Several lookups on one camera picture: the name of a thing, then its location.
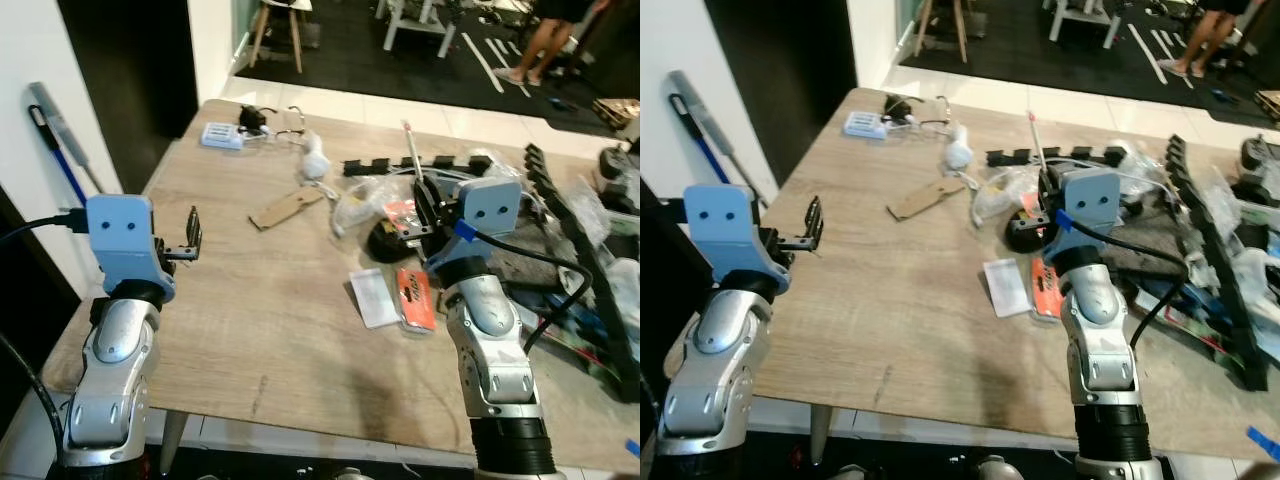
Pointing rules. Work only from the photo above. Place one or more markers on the white ridged plastic box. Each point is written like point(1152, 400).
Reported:
point(865, 125)
point(222, 136)

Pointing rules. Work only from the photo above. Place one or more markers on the wooden legged chair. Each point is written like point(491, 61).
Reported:
point(296, 40)
point(960, 30)

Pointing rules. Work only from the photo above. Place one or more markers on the blue tape strip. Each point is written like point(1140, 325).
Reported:
point(632, 448)
point(1262, 440)

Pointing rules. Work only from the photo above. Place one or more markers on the long black toothed strip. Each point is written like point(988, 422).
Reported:
point(1215, 240)
point(575, 250)

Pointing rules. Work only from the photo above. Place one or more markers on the black round puck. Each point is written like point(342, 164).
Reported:
point(388, 243)
point(1022, 232)

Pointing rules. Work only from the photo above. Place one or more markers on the wooden slatted pallet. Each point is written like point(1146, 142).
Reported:
point(1268, 105)
point(615, 112)

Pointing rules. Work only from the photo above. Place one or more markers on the small blue tape tag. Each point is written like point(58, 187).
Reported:
point(463, 230)
point(1062, 220)

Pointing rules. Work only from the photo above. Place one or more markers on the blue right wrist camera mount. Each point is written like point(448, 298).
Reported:
point(490, 210)
point(1090, 200)

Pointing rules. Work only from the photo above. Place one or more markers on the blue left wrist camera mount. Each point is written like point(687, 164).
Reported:
point(120, 235)
point(720, 225)

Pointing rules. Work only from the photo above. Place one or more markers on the white paper card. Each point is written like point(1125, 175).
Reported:
point(1007, 288)
point(375, 298)

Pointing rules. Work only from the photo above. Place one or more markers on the brown cardboard piece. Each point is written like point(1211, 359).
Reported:
point(285, 209)
point(925, 199)

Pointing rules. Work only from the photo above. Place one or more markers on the small black charger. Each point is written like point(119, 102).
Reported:
point(253, 118)
point(898, 107)

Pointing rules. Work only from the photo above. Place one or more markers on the white plug adapter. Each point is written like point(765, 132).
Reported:
point(958, 150)
point(315, 160)

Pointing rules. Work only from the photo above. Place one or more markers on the short black toothed strip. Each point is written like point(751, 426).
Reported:
point(1010, 157)
point(380, 166)

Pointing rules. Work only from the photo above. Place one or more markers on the person with bare legs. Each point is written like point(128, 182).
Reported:
point(1205, 35)
point(545, 40)

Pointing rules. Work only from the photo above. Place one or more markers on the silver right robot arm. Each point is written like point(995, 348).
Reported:
point(1095, 330)
point(490, 350)

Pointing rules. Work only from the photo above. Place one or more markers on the tapered table leg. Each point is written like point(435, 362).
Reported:
point(820, 432)
point(172, 440)

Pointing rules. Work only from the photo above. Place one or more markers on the thin white red-tipped stick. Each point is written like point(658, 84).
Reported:
point(1037, 140)
point(411, 150)

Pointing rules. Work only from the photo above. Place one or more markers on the dark grey foam pad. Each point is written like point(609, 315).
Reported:
point(550, 285)
point(1165, 225)

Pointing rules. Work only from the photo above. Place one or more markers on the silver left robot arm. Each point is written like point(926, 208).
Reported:
point(115, 370)
point(715, 360)

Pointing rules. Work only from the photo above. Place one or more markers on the orange flat packet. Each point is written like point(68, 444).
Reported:
point(1045, 290)
point(415, 300)

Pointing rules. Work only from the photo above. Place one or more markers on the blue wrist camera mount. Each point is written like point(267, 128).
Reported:
point(490, 210)
point(720, 225)
point(120, 235)
point(1090, 200)

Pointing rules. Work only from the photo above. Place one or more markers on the white frame stool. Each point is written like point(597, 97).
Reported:
point(420, 24)
point(1085, 12)

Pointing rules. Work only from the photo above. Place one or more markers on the clear plastic bag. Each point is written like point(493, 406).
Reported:
point(1000, 190)
point(360, 205)

